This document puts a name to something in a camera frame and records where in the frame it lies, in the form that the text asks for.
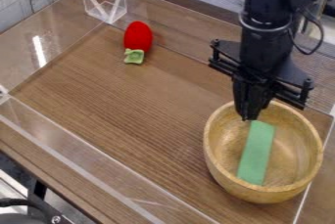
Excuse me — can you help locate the red plush strawberry toy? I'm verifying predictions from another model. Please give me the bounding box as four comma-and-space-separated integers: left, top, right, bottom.
123, 21, 152, 65

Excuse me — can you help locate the black table leg frame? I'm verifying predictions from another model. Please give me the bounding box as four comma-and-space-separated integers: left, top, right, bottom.
0, 180, 76, 224

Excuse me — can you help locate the brown wooden bowl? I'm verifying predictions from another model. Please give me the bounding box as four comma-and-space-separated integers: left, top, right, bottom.
202, 102, 323, 204

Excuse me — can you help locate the green flat stick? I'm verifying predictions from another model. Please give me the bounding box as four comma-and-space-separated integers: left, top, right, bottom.
237, 120, 274, 186

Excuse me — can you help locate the clear acrylic corner bracket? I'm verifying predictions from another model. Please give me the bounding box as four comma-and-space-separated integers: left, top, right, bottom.
83, 0, 127, 24

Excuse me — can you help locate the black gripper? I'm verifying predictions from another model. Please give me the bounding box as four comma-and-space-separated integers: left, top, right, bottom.
207, 39, 313, 120

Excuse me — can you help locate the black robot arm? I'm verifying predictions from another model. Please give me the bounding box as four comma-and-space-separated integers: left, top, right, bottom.
209, 0, 317, 120

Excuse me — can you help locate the clear acrylic tray wall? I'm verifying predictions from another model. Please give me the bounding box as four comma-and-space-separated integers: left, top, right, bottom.
0, 86, 218, 224

